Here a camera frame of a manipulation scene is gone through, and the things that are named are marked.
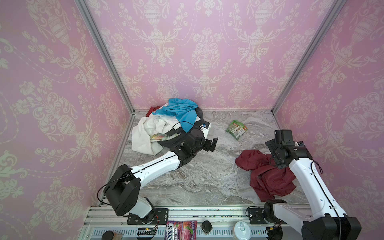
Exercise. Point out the teal blue cloth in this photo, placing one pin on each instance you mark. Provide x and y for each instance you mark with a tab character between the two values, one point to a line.
182	110

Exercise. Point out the aluminium corner post left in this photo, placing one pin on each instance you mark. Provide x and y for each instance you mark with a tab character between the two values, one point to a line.
101	46

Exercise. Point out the brown round object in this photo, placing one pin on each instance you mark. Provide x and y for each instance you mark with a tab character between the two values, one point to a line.
111	235

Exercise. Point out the white cloth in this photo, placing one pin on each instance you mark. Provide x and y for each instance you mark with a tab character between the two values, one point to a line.
148	126

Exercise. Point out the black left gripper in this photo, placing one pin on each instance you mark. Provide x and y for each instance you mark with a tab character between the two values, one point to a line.
207	146

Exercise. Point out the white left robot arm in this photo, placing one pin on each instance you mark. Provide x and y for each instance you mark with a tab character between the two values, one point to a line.
123	189

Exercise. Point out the aluminium corner post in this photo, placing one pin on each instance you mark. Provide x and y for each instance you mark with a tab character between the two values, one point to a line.
101	46
319	35

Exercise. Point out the maroon cloth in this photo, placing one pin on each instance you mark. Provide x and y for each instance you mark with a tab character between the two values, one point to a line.
267	180

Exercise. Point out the aluminium corner post right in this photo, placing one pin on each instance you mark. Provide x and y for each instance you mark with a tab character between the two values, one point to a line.
319	35

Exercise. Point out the black round knob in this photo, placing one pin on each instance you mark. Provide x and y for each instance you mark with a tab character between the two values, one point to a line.
206	227

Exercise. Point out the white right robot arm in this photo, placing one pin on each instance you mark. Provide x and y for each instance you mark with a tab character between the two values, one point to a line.
329	221

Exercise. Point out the green snack packet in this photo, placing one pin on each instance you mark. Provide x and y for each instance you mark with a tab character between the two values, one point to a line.
236	129

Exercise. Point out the pink snack packet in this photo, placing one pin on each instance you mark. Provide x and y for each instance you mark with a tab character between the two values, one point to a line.
185	230

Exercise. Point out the colourful patterned cloth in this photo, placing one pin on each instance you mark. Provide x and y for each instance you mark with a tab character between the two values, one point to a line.
160	137

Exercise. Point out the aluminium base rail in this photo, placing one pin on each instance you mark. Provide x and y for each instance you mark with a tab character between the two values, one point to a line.
214	222

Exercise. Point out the white round lid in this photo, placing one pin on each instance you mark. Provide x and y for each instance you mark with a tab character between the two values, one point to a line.
241	231

